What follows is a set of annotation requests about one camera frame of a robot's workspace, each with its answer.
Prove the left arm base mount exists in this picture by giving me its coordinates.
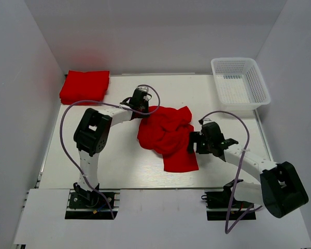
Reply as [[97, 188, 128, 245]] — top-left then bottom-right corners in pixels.
[[65, 183, 120, 220]]

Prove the red t shirt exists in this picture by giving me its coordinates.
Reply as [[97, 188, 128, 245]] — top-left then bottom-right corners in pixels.
[[137, 106, 199, 173]]

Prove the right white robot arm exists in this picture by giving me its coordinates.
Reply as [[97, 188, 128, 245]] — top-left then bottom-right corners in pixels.
[[187, 121, 309, 218]]

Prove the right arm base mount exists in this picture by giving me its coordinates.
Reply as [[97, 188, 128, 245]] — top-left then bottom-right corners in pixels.
[[201, 181, 251, 221]]

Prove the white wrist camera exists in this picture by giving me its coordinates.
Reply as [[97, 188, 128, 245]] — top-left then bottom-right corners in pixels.
[[199, 118, 212, 126], [136, 86, 149, 102]]

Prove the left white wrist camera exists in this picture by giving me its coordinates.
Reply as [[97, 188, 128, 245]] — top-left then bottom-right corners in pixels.
[[136, 86, 149, 102]]

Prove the white plastic mesh basket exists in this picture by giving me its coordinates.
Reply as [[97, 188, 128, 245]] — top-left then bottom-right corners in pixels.
[[211, 58, 271, 112]]

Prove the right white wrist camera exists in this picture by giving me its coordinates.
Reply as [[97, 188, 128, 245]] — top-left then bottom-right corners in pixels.
[[199, 118, 212, 126]]

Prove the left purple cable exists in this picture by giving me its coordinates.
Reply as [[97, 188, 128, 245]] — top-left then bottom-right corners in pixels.
[[60, 84, 161, 219]]

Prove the folded red shirt stack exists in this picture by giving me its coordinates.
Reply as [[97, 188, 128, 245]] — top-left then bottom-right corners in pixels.
[[59, 71, 110, 105]]

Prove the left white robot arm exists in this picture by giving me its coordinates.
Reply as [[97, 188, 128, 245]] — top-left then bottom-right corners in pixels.
[[74, 87, 151, 207]]

